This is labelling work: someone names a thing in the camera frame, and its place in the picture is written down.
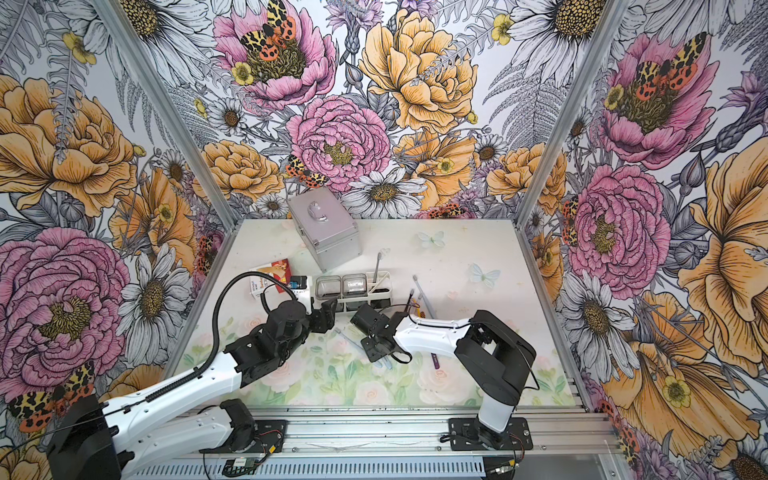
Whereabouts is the light blue toothbrush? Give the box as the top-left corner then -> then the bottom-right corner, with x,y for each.
334,327 -> 366,356
361,338 -> 393,370
412,274 -> 436,319

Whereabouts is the grey toothbrush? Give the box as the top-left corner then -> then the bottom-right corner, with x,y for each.
371,250 -> 384,292

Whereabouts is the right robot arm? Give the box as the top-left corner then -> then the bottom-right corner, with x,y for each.
351,305 -> 537,434

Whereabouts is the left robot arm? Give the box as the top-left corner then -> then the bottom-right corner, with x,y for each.
46,300 -> 337,479

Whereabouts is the cream toothbrush holder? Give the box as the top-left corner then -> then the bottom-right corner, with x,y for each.
313,271 -> 393,313

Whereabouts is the black toothbrush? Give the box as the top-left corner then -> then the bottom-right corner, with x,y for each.
403,289 -> 415,316

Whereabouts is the light blue toothbrush on table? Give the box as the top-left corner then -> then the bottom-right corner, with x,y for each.
412,274 -> 436,319

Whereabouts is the clear cup left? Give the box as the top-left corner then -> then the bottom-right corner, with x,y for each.
315,275 -> 342,301

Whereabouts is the clear cup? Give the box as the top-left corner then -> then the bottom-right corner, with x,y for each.
342,273 -> 368,298
315,275 -> 342,301

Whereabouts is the clear cup right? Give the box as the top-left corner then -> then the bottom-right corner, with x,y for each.
342,273 -> 368,298

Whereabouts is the red white small box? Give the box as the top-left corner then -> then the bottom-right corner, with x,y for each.
250,258 -> 291,299

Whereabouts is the silver aluminium case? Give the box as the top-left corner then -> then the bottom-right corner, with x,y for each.
287,187 -> 362,272

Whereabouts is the green circuit board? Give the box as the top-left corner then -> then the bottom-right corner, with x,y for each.
221,457 -> 261,478

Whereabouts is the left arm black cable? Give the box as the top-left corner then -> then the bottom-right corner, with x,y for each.
143,271 -> 301,403

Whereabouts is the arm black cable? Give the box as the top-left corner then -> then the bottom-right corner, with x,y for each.
143,271 -> 301,403
362,302 -> 475,365

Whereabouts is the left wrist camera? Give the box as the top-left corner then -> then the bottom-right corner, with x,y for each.
289,275 -> 314,311

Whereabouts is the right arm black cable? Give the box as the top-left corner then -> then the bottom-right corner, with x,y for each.
362,302 -> 475,365

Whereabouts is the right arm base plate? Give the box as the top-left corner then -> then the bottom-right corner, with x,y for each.
441,417 -> 533,452

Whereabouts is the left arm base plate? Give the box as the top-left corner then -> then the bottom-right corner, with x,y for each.
201,419 -> 288,454

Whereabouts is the aluminium front rail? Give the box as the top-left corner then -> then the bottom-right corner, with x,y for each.
135,407 -> 625,479

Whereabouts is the aluminium corner post left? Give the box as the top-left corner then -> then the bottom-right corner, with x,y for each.
94,1 -> 239,233

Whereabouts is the aluminium corner post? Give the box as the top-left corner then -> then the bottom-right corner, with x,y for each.
515,0 -> 631,231
94,1 -> 239,233

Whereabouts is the aluminium corner post right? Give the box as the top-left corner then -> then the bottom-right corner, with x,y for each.
515,0 -> 631,231

